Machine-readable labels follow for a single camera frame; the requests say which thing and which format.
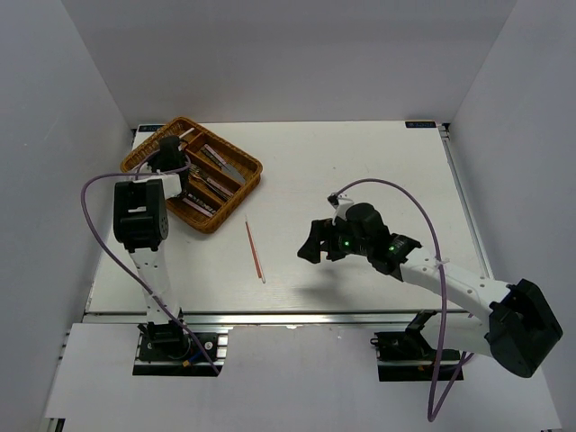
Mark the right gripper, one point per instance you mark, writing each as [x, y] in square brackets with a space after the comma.
[321, 230]

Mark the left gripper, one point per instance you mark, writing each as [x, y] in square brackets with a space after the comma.
[151, 164]

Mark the dark floral-handled fork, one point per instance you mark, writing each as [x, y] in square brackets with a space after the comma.
[216, 192]

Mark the dark floral-handled knife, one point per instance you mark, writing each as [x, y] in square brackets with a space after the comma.
[224, 166]

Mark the red chopstick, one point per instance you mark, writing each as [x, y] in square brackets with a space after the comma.
[259, 269]

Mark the pink-handled fork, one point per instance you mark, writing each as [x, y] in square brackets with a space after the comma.
[198, 172]

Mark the white chopstick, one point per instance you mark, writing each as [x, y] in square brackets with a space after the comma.
[183, 136]

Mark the dark floral-handled spoon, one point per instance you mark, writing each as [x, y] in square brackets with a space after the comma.
[207, 198]

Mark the pink-handled spoon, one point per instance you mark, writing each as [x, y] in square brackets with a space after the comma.
[199, 205]

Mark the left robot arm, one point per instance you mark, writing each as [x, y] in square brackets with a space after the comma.
[140, 224]

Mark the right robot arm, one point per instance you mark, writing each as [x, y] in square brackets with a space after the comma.
[512, 323]

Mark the brown wicker cutlery tray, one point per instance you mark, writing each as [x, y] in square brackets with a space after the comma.
[220, 178]

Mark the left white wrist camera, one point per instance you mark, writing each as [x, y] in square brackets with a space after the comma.
[171, 183]

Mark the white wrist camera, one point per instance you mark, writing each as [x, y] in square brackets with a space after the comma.
[171, 183]
[341, 203]

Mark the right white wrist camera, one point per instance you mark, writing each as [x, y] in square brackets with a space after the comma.
[341, 203]

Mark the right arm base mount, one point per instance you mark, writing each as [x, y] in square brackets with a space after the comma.
[405, 356]

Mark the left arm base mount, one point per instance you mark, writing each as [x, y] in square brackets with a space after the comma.
[168, 350]

